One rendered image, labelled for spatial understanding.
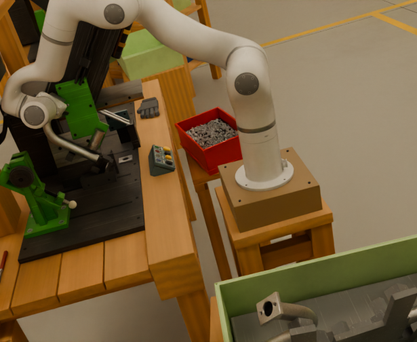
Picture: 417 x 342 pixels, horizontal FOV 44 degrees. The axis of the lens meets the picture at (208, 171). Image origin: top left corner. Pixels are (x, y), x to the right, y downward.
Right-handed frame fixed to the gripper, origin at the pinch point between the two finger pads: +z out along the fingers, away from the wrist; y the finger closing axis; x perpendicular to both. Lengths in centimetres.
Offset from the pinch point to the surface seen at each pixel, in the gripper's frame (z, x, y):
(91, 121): 2.9, -0.4, -14.5
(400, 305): -111, -22, -80
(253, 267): -40, 7, -82
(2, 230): -14.0, 45.9, -6.8
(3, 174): -24.7, 23.6, 0.4
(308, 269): -75, -10, -80
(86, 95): 2.8, -7.7, -8.3
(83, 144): 5.1, 9.4, -15.8
